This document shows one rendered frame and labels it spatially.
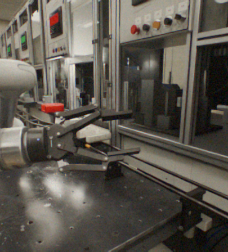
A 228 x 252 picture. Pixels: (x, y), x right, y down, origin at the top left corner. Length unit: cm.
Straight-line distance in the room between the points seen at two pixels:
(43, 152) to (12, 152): 6
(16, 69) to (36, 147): 60
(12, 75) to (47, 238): 64
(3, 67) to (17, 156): 59
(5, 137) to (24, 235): 42
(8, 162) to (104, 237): 42
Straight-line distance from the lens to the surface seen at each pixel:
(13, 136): 45
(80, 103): 185
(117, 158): 44
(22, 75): 99
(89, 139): 109
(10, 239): 80
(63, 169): 44
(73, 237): 76
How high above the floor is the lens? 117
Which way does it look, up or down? 13 degrees down
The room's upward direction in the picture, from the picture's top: straight up
